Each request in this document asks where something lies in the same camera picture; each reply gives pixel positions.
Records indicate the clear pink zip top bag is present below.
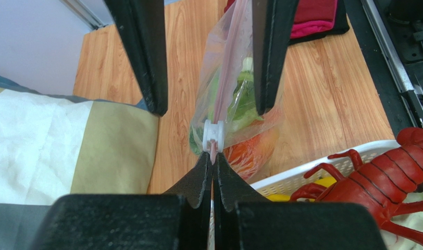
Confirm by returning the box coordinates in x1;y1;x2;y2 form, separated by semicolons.
189;1;283;180

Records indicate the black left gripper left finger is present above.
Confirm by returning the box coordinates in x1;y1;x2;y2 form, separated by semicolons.
30;152;212;249

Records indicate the checkered blue beige pillow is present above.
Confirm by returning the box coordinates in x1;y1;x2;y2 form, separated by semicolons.
0;76;159;249

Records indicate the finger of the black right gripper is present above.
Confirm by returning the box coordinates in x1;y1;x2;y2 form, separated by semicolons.
105;0;168;116
252;0;299;115

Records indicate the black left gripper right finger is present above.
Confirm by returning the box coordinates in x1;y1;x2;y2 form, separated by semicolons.
213;153;385;249

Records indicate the red toy lobster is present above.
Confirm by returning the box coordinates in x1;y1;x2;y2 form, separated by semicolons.
290;127;423;246

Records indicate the white plastic basket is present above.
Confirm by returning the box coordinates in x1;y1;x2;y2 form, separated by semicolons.
252;140;423;209

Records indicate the red orange mango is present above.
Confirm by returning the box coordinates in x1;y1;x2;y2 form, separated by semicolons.
223;118;280;180

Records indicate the pink folded cloth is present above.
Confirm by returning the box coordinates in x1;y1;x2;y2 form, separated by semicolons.
290;20;335;39

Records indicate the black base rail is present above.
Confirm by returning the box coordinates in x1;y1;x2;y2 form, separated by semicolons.
344;1;423;133

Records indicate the dark red folded cloth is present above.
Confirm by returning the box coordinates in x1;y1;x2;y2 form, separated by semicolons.
293;0;339;24

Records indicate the white cauliflower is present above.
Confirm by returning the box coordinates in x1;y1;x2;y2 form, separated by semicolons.
381;192;423;250

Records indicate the green celery stalk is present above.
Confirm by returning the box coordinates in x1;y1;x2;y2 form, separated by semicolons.
189;57;263;155

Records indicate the yellow bell pepper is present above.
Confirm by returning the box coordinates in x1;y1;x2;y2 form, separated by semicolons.
265;176;337;203

